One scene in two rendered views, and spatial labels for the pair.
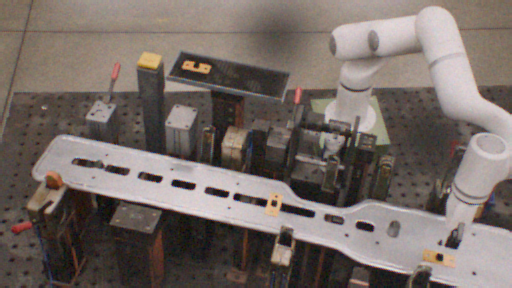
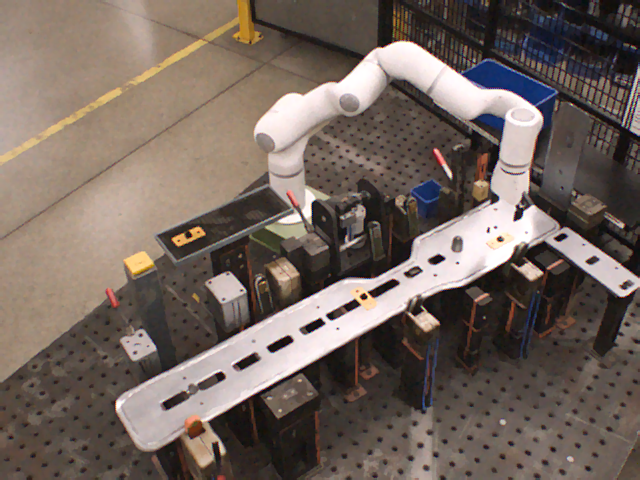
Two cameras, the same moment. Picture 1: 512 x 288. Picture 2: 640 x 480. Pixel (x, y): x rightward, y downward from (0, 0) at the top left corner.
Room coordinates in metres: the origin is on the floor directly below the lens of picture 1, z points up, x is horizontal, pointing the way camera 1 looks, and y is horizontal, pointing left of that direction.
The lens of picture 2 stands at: (0.21, 1.00, 2.55)
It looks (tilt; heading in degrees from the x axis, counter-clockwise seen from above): 43 degrees down; 317
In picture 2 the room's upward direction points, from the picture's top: 2 degrees counter-clockwise
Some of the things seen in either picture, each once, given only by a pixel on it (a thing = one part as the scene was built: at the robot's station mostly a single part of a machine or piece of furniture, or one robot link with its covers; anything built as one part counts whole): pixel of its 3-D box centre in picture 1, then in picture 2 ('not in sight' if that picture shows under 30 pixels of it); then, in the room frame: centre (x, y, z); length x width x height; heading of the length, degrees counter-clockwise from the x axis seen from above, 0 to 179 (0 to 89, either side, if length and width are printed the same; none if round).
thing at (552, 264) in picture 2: not in sight; (543, 294); (0.89, -0.57, 0.84); 0.11 x 0.10 x 0.28; 170
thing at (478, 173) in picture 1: (483, 163); (519, 134); (1.04, -0.52, 1.37); 0.09 x 0.08 x 0.13; 107
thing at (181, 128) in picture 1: (183, 162); (233, 336); (1.40, 0.22, 0.90); 0.13 x 0.10 x 0.41; 170
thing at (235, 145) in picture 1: (233, 179); (286, 316); (1.36, 0.06, 0.89); 0.13 x 0.11 x 0.38; 170
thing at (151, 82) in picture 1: (154, 114); (154, 321); (1.59, 0.35, 0.92); 0.08 x 0.08 x 0.44; 80
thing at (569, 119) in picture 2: not in sight; (563, 156); (1.03, -0.79, 1.17); 0.12 x 0.01 x 0.34; 170
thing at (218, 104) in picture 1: (227, 129); (233, 281); (1.54, 0.10, 0.92); 0.10 x 0.08 x 0.45; 80
